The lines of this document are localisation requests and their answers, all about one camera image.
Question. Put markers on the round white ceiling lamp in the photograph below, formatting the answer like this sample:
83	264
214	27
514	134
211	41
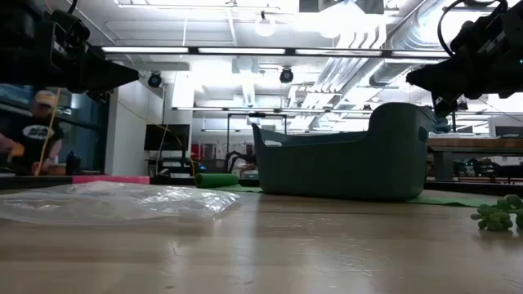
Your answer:
265	27

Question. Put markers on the long ceiling light bar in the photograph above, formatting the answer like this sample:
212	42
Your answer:
241	51

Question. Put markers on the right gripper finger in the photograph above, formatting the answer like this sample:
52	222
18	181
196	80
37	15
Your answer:
433	78
448	105

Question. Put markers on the black monitor screen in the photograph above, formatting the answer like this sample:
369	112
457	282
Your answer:
166	137

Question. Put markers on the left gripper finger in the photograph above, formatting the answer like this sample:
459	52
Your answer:
110	77

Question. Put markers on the round black ceiling fixture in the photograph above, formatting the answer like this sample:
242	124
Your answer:
286	75
154	80

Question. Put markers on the black metal table frame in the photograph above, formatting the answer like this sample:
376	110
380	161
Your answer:
41	182

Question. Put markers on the wooden background table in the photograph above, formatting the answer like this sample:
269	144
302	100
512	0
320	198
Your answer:
474	143

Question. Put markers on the black metal stand frame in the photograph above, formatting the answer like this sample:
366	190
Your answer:
257	115

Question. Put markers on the teal plastic bin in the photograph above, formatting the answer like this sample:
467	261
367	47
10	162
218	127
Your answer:
343	163

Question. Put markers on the clear plastic bag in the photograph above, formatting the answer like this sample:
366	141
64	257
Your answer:
122	202

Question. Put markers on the black bottle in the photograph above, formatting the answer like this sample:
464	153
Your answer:
73	164

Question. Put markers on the black background robot arm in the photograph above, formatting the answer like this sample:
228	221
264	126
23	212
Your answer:
239	157

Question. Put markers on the person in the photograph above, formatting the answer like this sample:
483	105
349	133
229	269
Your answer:
32	134

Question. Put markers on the artificial succulent plant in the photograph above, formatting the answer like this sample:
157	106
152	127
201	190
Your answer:
496	216

